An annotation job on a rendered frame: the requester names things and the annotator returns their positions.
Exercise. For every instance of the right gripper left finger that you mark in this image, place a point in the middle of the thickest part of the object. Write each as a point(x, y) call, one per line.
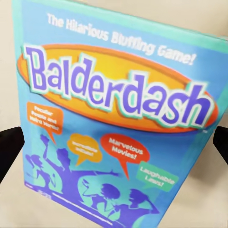
point(11, 142)

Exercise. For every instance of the board game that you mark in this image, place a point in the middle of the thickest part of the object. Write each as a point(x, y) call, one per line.
point(115, 109)

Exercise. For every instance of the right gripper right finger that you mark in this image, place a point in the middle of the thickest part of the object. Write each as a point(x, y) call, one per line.
point(220, 141)

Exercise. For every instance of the bed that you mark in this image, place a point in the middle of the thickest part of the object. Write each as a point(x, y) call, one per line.
point(201, 202)

